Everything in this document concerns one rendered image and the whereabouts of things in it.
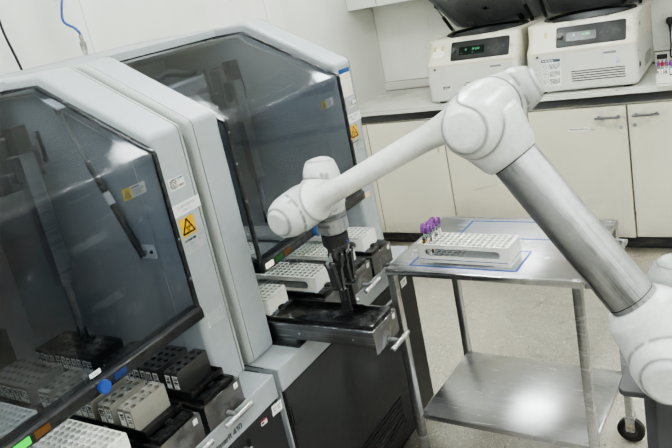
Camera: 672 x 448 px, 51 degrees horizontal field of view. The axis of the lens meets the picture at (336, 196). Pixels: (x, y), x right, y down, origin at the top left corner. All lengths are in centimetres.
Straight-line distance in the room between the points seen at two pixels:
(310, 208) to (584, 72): 246
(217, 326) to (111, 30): 164
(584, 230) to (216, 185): 93
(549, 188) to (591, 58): 248
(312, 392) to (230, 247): 51
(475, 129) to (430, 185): 300
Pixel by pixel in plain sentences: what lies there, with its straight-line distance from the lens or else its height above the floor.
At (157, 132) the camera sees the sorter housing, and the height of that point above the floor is 144.
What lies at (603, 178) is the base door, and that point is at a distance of 403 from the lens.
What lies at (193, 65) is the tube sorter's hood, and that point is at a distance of 219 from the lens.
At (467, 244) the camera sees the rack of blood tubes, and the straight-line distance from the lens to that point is 213.
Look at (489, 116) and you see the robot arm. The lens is 138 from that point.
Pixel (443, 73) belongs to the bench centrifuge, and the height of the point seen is 108.
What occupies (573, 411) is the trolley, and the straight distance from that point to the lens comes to 242.
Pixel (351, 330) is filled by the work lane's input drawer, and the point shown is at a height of 80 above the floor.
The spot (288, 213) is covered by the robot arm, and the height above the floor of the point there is 119.
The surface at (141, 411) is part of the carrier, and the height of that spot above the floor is 86.
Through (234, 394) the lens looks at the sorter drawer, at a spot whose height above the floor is 77.
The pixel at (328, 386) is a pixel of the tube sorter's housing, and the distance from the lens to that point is 219.
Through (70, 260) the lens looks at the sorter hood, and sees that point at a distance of 155.
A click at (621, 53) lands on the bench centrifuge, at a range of 386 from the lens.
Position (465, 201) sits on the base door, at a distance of 431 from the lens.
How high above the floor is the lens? 169
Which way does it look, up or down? 17 degrees down
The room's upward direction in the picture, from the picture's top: 12 degrees counter-clockwise
